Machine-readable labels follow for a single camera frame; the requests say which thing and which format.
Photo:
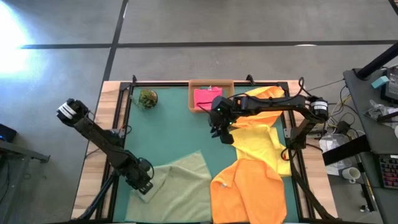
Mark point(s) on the yellow microfiber towel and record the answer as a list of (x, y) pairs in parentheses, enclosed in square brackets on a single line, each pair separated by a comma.
[(258, 146)]

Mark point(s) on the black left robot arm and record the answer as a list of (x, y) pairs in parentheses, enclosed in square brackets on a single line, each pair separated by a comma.
[(102, 140)]

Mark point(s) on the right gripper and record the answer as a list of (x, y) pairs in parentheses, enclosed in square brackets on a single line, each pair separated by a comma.
[(222, 109)]

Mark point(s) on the light green microfiber towel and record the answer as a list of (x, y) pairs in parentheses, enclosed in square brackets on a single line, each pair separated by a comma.
[(186, 193)]

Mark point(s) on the grey side desk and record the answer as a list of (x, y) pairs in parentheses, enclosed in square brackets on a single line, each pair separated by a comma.
[(382, 140)]

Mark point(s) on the black equipment stand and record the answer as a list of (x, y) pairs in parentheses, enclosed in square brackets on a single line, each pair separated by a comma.
[(25, 151)]

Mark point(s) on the black pole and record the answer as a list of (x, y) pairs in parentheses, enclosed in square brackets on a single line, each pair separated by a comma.
[(377, 62)]

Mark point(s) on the pink microfiber towel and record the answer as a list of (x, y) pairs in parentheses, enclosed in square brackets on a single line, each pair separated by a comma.
[(207, 98)]

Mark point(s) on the small potted plant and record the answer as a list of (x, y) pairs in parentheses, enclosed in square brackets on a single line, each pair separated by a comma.
[(147, 99)]

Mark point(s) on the black table frame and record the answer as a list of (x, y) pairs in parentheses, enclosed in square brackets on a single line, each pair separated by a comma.
[(161, 83)]

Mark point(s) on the black desktop device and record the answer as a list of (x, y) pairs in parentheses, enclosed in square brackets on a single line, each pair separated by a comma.
[(392, 84)]

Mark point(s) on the dark backlit keyboard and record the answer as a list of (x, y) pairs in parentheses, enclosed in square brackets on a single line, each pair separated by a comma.
[(390, 171)]

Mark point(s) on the teal table mat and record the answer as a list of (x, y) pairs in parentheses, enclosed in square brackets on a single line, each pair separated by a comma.
[(174, 130)]

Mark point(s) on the teal foam block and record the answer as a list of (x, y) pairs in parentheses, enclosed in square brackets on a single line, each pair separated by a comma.
[(380, 81)]

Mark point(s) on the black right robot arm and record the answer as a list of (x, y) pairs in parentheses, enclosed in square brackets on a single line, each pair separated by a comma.
[(273, 104)]

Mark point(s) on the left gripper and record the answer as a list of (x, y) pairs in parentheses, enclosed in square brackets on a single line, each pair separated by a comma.
[(140, 172)]

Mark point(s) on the orange microfiber towel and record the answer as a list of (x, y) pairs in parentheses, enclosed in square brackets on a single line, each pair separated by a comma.
[(264, 119)]

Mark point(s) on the white mug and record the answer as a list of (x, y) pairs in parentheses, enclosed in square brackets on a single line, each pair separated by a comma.
[(351, 173)]

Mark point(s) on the translucent plastic bin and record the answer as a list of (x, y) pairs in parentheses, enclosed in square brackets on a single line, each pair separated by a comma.
[(205, 82)]

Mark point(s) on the clear plastic bag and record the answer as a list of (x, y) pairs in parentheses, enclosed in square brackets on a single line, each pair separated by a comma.
[(377, 109)]

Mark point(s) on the white paper bag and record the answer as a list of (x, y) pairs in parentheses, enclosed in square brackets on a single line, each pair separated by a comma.
[(329, 144)]

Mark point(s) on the black desk beam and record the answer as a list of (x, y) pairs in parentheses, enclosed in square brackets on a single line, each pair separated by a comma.
[(345, 151)]

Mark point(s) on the black device with blue light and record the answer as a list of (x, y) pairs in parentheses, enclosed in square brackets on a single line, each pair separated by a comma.
[(6, 133)]

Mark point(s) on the orange towel with white label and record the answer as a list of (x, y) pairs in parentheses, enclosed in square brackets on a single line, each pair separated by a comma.
[(248, 199)]

